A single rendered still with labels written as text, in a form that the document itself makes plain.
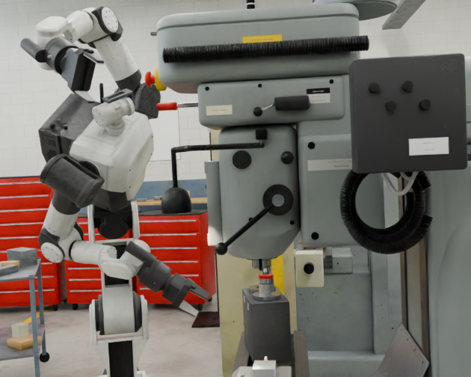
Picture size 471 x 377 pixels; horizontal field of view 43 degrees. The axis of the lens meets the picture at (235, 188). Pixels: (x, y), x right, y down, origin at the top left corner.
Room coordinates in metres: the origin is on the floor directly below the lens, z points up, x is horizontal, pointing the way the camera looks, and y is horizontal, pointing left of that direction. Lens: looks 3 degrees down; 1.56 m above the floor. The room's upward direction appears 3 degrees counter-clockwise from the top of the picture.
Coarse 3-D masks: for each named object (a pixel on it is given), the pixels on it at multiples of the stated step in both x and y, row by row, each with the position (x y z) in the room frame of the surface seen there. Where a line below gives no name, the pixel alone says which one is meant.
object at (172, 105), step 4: (160, 104) 1.59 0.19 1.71; (164, 104) 1.59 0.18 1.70; (168, 104) 1.59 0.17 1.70; (172, 104) 1.58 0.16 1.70; (176, 104) 1.59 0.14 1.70; (180, 104) 1.59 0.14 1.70; (184, 104) 1.59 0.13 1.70; (188, 104) 1.59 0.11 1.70; (192, 104) 1.58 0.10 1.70; (196, 104) 1.58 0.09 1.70; (160, 108) 1.59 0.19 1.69; (164, 108) 1.59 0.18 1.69; (168, 108) 1.59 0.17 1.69; (172, 108) 1.59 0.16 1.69; (176, 108) 1.59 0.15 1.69
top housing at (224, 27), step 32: (160, 32) 1.39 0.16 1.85; (192, 32) 1.36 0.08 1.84; (224, 32) 1.35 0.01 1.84; (256, 32) 1.35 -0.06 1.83; (288, 32) 1.34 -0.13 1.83; (320, 32) 1.33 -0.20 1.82; (352, 32) 1.33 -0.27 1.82; (160, 64) 1.39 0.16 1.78; (192, 64) 1.36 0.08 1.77; (224, 64) 1.35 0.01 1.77; (256, 64) 1.35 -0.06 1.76; (288, 64) 1.34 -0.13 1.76; (320, 64) 1.33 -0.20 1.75
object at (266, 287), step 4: (260, 280) 1.82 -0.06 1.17; (264, 280) 1.82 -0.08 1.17; (268, 280) 1.82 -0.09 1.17; (272, 280) 1.83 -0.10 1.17; (260, 284) 1.82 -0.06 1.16; (264, 284) 1.82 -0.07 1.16; (268, 284) 1.82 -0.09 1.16; (272, 284) 1.82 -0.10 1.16; (260, 288) 1.83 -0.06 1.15; (264, 288) 1.82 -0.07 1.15; (268, 288) 1.82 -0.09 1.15; (272, 288) 1.82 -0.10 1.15; (260, 292) 1.83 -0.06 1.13; (264, 292) 1.82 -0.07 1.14; (268, 292) 1.82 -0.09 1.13; (272, 292) 1.82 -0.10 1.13
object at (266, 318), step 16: (256, 288) 1.92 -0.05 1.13; (256, 304) 1.77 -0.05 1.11; (272, 304) 1.78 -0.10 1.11; (288, 304) 1.78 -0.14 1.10; (256, 320) 1.77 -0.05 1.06; (272, 320) 1.78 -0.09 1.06; (288, 320) 1.78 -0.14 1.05; (256, 336) 1.77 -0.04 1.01; (272, 336) 1.78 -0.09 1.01; (288, 336) 1.78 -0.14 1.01; (256, 352) 1.77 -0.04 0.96; (272, 352) 1.78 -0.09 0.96; (288, 352) 1.78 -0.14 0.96
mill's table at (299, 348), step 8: (296, 336) 2.04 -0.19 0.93; (304, 336) 2.03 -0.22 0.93; (240, 344) 1.98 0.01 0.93; (296, 344) 1.95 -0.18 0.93; (304, 344) 1.94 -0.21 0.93; (240, 352) 1.89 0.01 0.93; (248, 352) 1.89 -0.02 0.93; (296, 352) 1.87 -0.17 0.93; (304, 352) 1.86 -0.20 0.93; (240, 360) 1.82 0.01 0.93; (248, 360) 1.83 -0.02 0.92; (296, 360) 1.80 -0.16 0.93; (304, 360) 1.79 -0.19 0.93; (296, 368) 1.73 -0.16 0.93; (304, 368) 1.72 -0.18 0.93; (296, 376) 1.66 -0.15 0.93; (304, 376) 1.66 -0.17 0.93
